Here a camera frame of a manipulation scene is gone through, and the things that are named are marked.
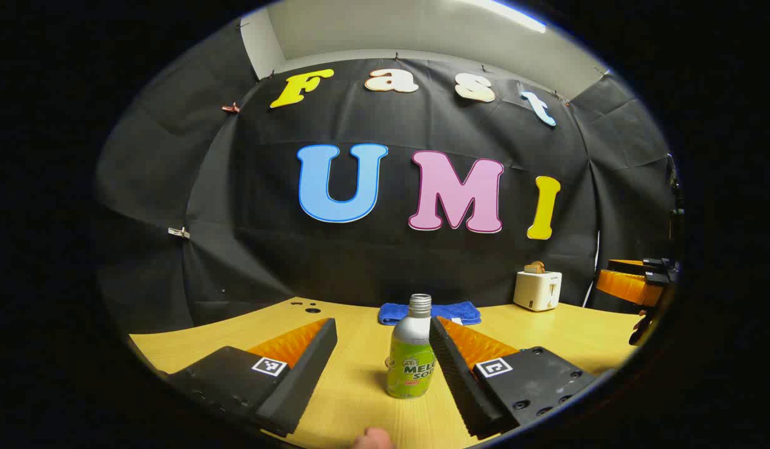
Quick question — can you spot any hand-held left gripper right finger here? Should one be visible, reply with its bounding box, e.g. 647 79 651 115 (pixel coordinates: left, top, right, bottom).
429 316 598 440

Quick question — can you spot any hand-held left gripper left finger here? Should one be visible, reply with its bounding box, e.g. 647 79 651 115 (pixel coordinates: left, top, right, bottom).
167 318 338 437

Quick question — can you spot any silver green label water bottle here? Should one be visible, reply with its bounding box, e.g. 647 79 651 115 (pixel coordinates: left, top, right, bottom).
386 294 437 400

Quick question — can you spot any blue towel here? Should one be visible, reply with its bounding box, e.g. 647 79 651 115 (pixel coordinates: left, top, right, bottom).
378 302 482 326

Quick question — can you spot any white toaster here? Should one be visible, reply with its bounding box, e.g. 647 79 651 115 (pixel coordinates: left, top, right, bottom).
513 270 563 312

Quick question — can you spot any black backdrop cloth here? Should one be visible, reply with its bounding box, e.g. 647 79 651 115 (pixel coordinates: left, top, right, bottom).
95 19 679 334

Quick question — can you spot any white cable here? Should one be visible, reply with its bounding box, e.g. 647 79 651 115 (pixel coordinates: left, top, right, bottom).
582 231 602 307

